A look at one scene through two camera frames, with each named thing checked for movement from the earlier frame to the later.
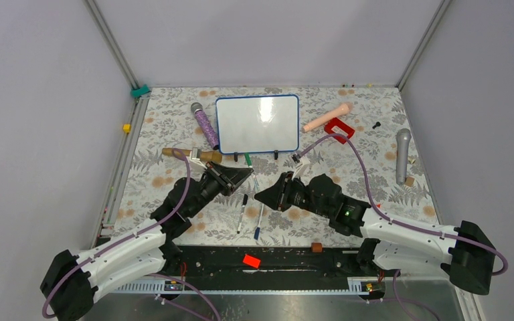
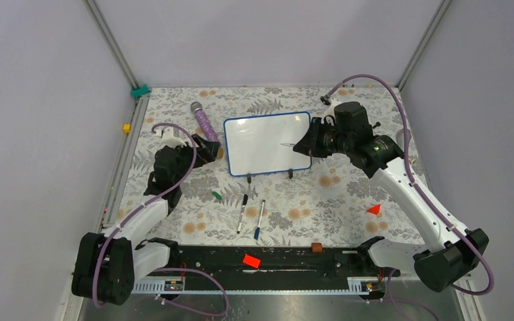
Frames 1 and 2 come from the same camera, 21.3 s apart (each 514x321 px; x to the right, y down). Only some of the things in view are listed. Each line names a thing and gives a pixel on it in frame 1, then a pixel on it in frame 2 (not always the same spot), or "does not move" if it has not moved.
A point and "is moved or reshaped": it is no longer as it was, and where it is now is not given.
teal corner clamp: [138, 92] does not move
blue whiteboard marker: [258, 227] does not move
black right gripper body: [291, 192] → [323, 138]
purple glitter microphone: [197, 108] does not move
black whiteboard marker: [245, 198] does not move
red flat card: [251, 261] does not move
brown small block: [316, 247] does not move
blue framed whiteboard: [258, 124] is moved or reshaped
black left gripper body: [215, 181] → [203, 156]
